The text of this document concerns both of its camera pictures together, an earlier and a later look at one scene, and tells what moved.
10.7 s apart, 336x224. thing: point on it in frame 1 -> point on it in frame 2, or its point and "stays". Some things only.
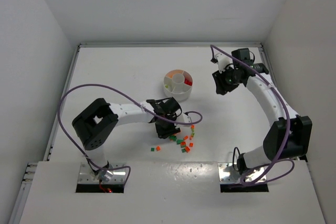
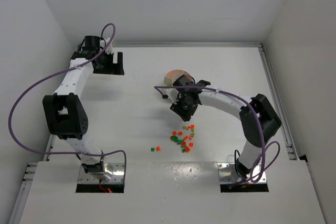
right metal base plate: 227,174 stays
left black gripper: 167,131 -> 109,70
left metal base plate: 86,175 stays
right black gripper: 221,84 -> 182,111
